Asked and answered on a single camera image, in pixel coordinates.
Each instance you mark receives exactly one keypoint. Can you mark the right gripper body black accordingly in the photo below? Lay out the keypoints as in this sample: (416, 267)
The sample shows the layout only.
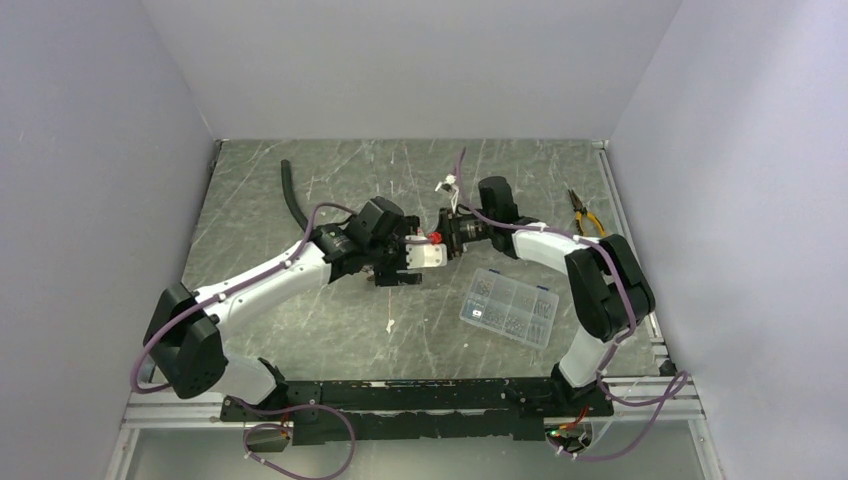
(458, 230)

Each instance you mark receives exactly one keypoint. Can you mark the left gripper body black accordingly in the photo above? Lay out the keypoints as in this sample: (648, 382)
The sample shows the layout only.
(388, 255)

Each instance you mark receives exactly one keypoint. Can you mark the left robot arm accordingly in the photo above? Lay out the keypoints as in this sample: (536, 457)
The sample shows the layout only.
(188, 330)

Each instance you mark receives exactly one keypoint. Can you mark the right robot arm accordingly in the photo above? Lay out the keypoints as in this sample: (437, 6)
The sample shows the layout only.
(610, 293)

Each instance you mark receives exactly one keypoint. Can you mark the clear plastic screw organizer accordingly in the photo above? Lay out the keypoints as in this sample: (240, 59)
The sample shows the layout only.
(510, 308)

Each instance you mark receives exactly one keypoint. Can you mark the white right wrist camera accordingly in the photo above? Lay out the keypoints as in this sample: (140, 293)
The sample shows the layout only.
(447, 185)

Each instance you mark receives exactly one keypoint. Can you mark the orange handled pliers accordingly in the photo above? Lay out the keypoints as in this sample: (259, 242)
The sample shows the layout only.
(582, 214)

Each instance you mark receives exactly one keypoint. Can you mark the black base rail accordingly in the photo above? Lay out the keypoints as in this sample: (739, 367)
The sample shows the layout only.
(317, 424)

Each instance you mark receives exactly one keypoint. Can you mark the aluminium frame rail front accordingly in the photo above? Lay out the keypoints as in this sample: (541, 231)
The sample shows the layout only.
(531, 395)

